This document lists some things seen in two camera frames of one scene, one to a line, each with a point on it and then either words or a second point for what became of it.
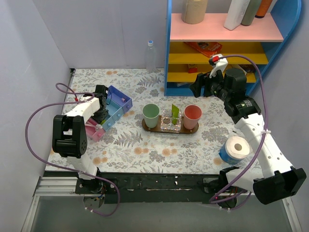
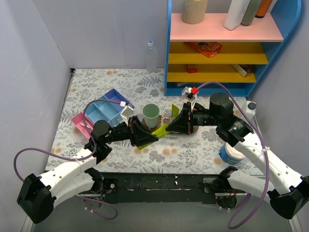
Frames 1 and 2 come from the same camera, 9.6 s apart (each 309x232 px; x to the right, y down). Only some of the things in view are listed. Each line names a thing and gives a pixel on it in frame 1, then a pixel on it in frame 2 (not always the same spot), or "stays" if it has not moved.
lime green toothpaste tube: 175,114 stays
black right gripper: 207,85 to 189,119
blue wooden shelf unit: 252,48 stays
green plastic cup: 150,112 stays
